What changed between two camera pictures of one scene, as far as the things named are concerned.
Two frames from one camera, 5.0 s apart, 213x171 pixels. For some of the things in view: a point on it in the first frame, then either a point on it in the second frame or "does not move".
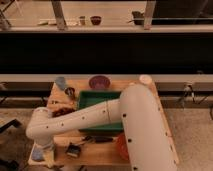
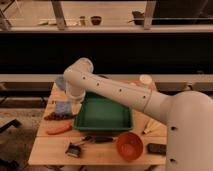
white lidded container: x=146 y=79 does not move
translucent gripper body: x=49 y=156 to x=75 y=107
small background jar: x=82 y=20 does not move
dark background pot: x=138 y=17 does not move
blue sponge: x=37 y=154 to x=63 y=107
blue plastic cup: x=60 y=81 does not move
